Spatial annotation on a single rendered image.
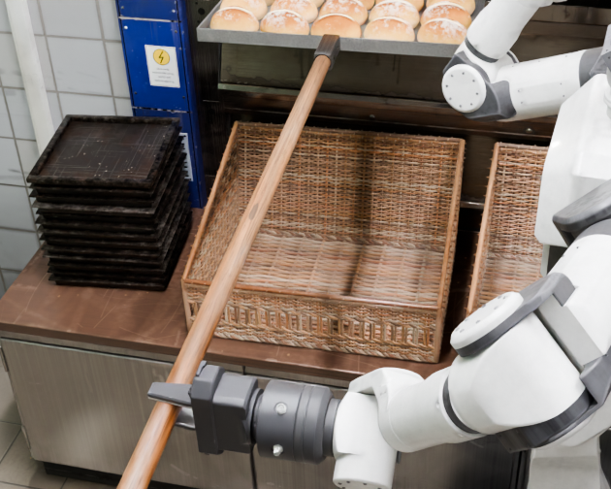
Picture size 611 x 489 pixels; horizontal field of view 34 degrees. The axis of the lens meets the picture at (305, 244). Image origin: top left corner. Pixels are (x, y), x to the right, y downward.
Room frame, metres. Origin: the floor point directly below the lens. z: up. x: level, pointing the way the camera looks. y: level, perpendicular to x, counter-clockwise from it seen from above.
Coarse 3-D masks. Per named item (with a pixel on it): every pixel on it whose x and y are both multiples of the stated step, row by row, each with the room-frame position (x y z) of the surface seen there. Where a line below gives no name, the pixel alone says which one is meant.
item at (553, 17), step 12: (576, 0) 1.97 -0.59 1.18; (588, 0) 1.97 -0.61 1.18; (600, 0) 1.97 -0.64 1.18; (540, 12) 1.96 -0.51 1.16; (552, 12) 1.96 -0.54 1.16; (564, 12) 1.95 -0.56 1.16; (576, 12) 1.94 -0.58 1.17; (588, 12) 1.94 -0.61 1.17; (600, 12) 1.93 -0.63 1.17; (600, 24) 1.93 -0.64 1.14
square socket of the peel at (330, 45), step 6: (324, 36) 1.78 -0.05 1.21; (330, 36) 1.78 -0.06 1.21; (336, 36) 1.77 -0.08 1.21; (324, 42) 1.75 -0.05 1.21; (330, 42) 1.75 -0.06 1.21; (336, 42) 1.75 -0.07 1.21; (318, 48) 1.73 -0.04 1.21; (324, 48) 1.73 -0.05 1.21; (330, 48) 1.73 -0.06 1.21; (336, 48) 1.74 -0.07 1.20; (318, 54) 1.70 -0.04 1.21; (324, 54) 1.70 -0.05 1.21; (330, 54) 1.70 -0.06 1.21; (336, 54) 1.74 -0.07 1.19; (330, 60) 1.70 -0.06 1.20; (330, 66) 1.70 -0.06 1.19
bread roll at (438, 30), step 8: (424, 24) 1.79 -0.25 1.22; (432, 24) 1.77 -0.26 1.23; (440, 24) 1.77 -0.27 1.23; (448, 24) 1.76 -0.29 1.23; (456, 24) 1.77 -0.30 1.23; (424, 32) 1.77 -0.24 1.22; (432, 32) 1.76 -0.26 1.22; (440, 32) 1.76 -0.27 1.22; (448, 32) 1.75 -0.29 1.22; (456, 32) 1.75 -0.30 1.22; (464, 32) 1.76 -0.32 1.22; (424, 40) 1.77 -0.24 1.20; (432, 40) 1.76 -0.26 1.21; (440, 40) 1.75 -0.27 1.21; (448, 40) 1.75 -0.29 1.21; (456, 40) 1.75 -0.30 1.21
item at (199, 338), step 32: (320, 64) 1.66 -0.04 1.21; (288, 128) 1.44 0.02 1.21; (288, 160) 1.36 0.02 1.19; (256, 192) 1.25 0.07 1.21; (256, 224) 1.18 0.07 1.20; (224, 256) 1.10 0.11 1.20; (224, 288) 1.03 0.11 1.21; (192, 352) 0.91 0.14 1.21; (160, 416) 0.80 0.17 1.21; (160, 448) 0.76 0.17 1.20; (128, 480) 0.71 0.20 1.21
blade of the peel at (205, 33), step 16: (480, 0) 1.99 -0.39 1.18; (208, 16) 1.92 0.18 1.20; (368, 16) 1.93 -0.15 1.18; (208, 32) 1.85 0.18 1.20; (224, 32) 1.84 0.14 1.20; (240, 32) 1.83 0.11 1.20; (256, 32) 1.82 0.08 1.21; (272, 32) 1.82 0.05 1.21; (416, 32) 1.84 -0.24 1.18; (304, 48) 1.80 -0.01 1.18; (352, 48) 1.78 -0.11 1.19; (368, 48) 1.77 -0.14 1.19; (384, 48) 1.76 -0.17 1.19; (400, 48) 1.76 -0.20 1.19; (416, 48) 1.75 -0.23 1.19; (432, 48) 1.74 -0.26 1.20; (448, 48) 1.73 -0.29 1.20
